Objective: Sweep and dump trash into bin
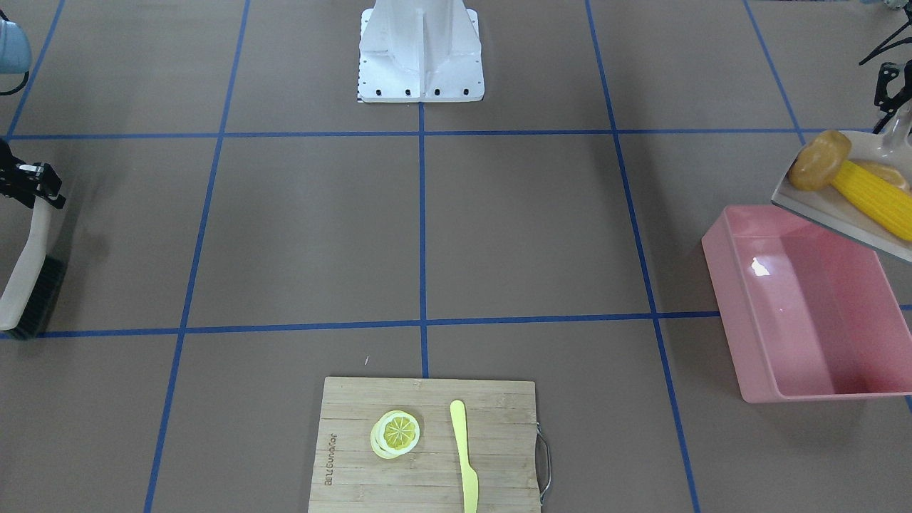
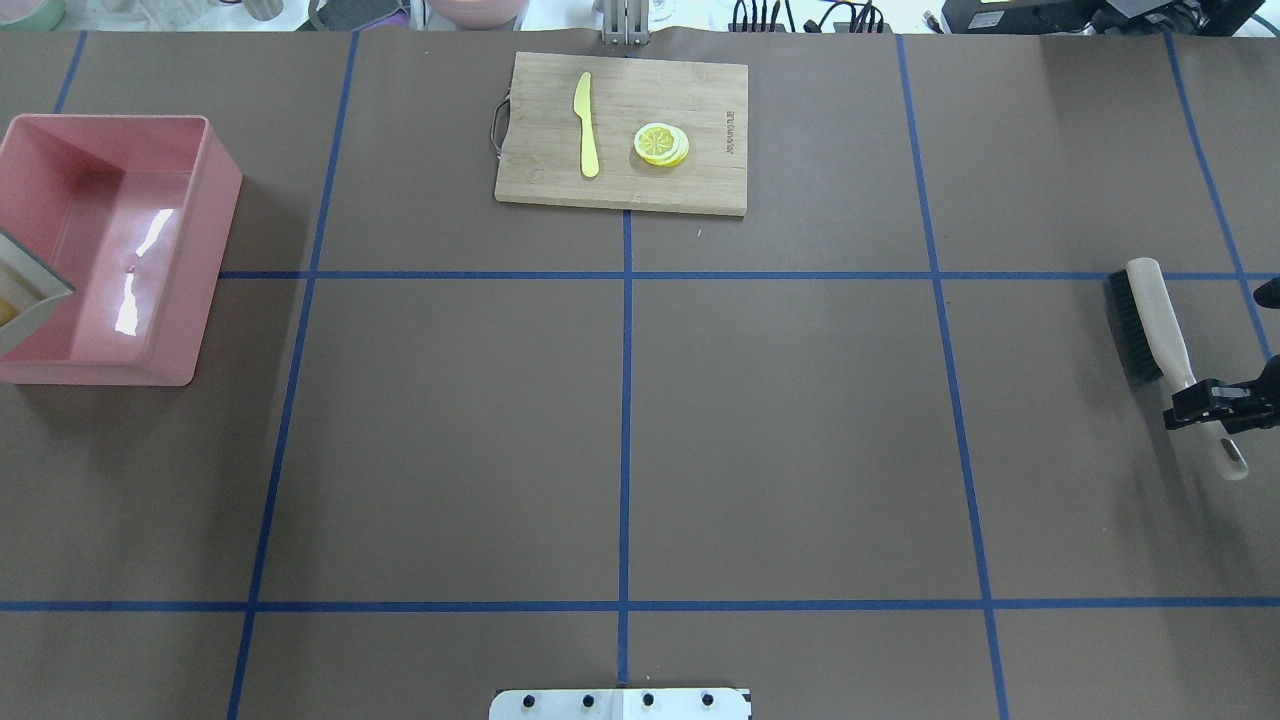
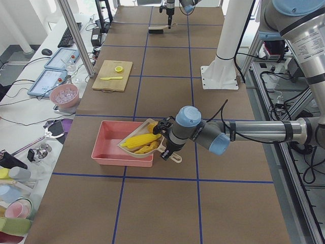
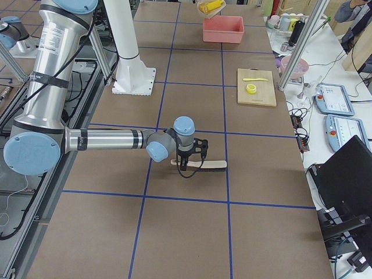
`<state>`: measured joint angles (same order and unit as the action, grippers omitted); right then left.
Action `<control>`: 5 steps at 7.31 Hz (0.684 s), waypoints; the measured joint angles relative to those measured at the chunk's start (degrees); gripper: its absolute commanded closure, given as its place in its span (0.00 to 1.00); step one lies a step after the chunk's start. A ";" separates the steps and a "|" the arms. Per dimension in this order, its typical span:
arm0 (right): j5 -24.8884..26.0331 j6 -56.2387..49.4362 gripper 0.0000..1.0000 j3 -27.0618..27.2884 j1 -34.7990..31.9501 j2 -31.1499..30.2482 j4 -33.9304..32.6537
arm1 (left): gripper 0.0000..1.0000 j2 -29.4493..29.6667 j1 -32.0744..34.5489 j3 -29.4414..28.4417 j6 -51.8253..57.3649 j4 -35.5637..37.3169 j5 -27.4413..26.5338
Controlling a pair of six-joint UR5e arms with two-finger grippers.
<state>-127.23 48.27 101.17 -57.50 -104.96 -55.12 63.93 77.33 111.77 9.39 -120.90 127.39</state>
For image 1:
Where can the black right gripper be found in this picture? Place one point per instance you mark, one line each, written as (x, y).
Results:
(28, 182)

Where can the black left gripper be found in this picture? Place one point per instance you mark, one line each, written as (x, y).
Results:
(887, 89)

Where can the beige plastic dustpan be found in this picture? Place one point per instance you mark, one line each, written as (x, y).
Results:
(832, 210)

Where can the wooden hand brush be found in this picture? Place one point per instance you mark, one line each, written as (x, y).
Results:
(34, 281)

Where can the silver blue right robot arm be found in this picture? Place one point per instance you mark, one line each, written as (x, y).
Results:
(16, 59)

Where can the pink plastic bin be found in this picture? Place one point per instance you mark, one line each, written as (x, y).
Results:
(808, 314)

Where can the yellow toy corn cob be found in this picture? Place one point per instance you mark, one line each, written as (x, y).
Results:
(880, 192)

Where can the wooden cutting board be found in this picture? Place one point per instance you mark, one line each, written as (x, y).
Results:
(502, 435)

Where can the yellow toy lemon half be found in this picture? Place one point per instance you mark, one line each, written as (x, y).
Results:
(394, 434)

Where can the yellow plastic toy knife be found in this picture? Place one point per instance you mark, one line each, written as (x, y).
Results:
(468, 475)

